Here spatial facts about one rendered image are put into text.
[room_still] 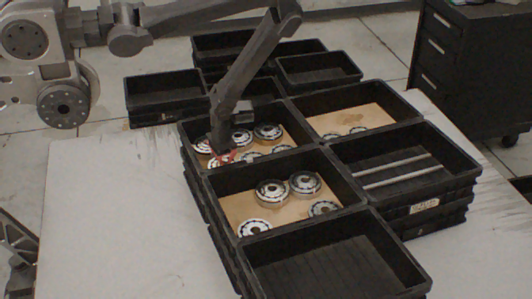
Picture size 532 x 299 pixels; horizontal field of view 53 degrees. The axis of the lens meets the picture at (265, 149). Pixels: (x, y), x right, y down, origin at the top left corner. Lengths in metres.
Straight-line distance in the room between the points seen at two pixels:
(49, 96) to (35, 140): 2.03
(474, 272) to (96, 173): 1.31
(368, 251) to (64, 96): 0.94
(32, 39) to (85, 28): 0.11
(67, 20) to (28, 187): 2.09
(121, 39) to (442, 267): 1.11
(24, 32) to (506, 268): 1.44
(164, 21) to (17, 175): 2.23
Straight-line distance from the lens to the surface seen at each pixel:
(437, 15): 3.05
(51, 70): 1.58
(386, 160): 1.84
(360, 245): 1.54
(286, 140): 1.89
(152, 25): 1.23
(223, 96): 1.48
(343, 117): 2.03
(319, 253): 1.50
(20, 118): 3.85
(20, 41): 1.25
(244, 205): 1.63
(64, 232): 1.84
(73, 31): 1.22
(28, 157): 3.45
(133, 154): 2.09
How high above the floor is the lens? 1.94
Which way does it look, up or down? 37 degrees down
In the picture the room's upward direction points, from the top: straight up
